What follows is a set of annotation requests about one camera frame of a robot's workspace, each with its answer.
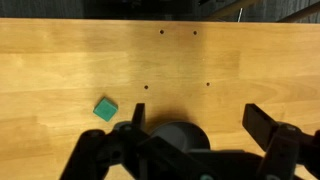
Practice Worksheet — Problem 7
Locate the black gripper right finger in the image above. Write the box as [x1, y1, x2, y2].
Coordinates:
[241, 103, 320, 180]

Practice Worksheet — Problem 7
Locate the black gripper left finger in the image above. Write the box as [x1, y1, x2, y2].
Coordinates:
[59, 102, 214, 180]

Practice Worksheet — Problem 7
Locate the green cube block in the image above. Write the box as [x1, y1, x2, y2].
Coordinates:
[92, 96, 119, 123]

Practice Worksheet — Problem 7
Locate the black bowl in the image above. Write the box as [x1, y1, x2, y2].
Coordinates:
[148, 120, 212, 153]

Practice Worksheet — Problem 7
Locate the thin metal rod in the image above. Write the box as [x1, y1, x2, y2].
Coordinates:
[236, 7, 244, 23]

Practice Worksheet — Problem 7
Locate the wooden beam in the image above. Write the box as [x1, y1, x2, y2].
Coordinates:
[277, 1, 320, 24]

